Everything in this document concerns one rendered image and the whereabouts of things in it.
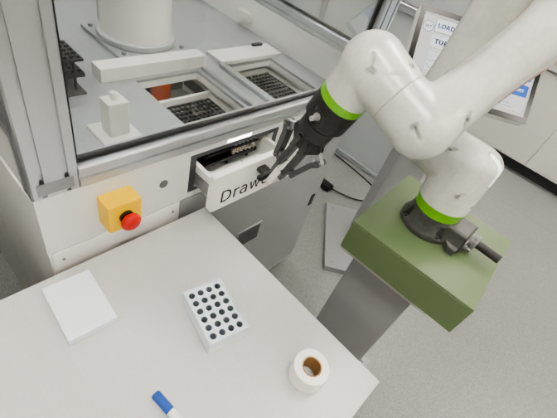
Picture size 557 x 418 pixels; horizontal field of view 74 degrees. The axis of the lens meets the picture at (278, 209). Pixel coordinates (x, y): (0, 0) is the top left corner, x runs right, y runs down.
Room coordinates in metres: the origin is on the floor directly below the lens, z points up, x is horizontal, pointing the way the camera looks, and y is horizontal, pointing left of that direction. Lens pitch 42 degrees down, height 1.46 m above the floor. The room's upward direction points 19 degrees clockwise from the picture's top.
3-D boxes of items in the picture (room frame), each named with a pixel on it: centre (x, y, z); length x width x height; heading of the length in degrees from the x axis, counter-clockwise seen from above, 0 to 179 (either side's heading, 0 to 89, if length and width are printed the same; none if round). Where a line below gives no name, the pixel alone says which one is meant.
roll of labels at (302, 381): (0.34, -0.16, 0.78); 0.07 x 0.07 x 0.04
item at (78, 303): (0.32, 0.30, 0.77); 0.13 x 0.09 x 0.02; 55
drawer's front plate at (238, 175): (0.74, 0.08, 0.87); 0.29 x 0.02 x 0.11; 149
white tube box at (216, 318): (0.39, 0.05, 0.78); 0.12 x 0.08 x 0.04; 47
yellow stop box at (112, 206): (0.49, 0.30, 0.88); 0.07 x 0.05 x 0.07; 149
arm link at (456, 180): (0.81, -0.38, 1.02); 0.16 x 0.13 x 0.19; 46
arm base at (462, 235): (0.77, -0.43, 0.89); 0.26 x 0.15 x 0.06; 58
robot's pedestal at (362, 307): (0.80, -0.39, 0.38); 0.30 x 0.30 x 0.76; 62
